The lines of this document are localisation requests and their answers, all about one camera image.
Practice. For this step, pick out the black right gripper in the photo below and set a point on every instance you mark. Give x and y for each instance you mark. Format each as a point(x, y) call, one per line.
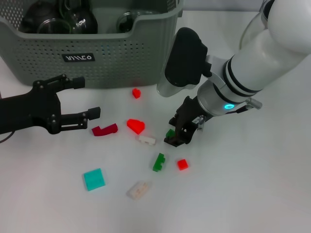
point(188, 111)

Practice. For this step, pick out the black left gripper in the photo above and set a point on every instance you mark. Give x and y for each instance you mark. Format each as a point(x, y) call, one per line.
point(29, 109)

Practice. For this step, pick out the green rectangular block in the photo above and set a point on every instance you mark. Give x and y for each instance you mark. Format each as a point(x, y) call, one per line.
point(170, 133)

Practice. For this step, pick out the small white block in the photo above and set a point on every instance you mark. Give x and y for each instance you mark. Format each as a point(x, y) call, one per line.
point(147, 140)

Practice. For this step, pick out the small red square block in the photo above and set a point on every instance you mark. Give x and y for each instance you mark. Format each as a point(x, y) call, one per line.
point(182, 164)

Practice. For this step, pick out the green stepped block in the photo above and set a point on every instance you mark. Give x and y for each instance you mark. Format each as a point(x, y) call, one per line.
point(159, 162)

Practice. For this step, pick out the red-orange sloped block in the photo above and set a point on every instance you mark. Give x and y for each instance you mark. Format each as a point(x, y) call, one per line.
point(136, 125)

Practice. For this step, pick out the large translucent white block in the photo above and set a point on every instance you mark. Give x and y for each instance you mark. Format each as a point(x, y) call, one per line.
point(139, 190)

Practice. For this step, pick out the glass teacup with black base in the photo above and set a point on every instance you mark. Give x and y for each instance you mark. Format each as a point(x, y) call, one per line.
point(85, 23)
point(52, 28)
point(124, 24)
point(73, 4)

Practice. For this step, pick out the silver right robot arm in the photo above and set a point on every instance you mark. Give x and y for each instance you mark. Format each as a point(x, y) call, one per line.
point(255, 70)

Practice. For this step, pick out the dark red curved block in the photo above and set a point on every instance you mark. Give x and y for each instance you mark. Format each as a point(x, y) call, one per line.
point(99, 131)

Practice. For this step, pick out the small red notched block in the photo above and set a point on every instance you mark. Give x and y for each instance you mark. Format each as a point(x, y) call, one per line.
point(136, 93)

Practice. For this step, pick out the grey-green perforated storage bin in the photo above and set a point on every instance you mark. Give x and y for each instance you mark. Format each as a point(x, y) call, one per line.
point(121, 60)

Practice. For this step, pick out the teal ridged block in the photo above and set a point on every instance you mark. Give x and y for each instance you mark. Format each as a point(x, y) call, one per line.
point(94, 180)

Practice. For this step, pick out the dark brown clay teapot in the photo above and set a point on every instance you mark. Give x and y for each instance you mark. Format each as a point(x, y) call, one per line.
point(31, 17)

